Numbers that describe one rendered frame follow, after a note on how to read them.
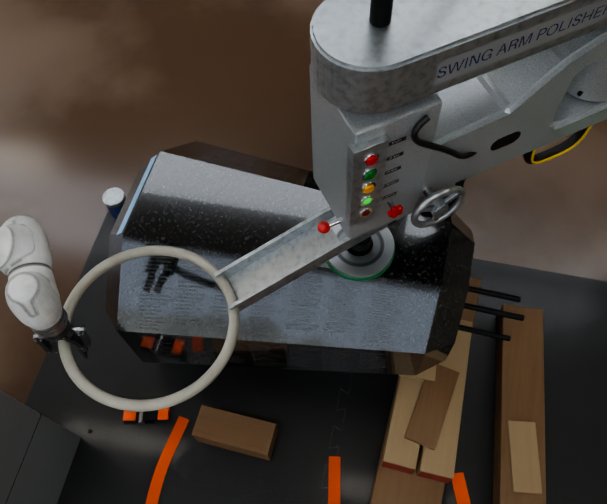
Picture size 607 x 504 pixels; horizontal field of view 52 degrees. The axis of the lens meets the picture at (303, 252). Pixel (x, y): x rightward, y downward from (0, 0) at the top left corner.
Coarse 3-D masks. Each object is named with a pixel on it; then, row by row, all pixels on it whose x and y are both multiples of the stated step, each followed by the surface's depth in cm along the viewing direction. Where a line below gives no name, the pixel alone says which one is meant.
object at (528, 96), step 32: (512, 64) 140; (544, 64) 135; (576, 64) 135; (448, 96) 142; (480, 96) 141; (512, 96) 139; (544, 96) 140; (416, 128) 124; (448, 128) 138; (480, 128) 140; (512, 128) 146; (544, 128) 153; (576, 128) 161; (448, 160) 145; (480, 160) 153
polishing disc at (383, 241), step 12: (336, 228) 189; (384, 228) 189; (384, 240) 187; (372, 252) 185; (384, 252) 185; (336, 264) 184; (348, 264) 183; (360, 264) 183; (372, 264) 183; (384, 264) 183; (360, 276) 182
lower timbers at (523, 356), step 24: (528, 312) 251; (528, 336) 246; (504, 360) 242; (528, 360) 242; (504, 384) 238; (528, 384) 237; (504, 408) 233; (528, 408) 233; (504, 432) 229; (504, 456) 225; (384, 480) 221; (408, 480) 221; (432, 480) 220; (504, 480) 221
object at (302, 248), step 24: (312, 216) 172; (288, 240) 176; (312, 240) 175; (336, 240) 172; (360, 240) 170; (240, 264) 175; (264, 264) 176; (288, 264) 174; (312, 264) 169; (240, 288) 176; (264, 288) 169
